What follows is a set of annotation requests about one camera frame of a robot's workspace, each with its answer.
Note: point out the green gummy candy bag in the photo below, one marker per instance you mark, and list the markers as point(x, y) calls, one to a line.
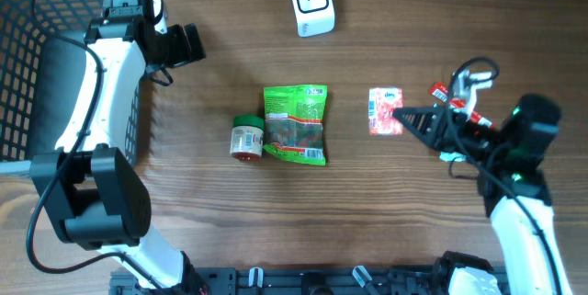
point(294, 123)

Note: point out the white barcode scanner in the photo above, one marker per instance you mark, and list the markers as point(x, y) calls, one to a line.
point(314, 17)

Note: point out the mint green wipes pack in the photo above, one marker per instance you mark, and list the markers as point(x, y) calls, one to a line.
point(452, 157)

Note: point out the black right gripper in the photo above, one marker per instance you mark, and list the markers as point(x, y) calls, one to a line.
point(446, 125)

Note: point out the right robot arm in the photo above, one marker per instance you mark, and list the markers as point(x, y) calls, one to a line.
point(514, 189)

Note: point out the green lid spice jar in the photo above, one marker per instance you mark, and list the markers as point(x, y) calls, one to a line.
point(247, 138)

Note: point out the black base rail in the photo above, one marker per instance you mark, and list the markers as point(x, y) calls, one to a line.
point(402, 280)

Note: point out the red stick packet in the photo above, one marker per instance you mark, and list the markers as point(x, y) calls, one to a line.
point(439, 90)

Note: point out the grey plastic basket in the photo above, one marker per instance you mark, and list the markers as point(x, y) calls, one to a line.
point(47, 82)

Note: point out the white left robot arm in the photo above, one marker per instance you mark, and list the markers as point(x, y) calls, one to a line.
point(87, 186)

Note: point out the red Kleenex tissue pack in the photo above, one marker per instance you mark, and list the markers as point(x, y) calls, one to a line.
point(382, 101)

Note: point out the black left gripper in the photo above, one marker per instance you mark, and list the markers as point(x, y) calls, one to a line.
point(174, 45)

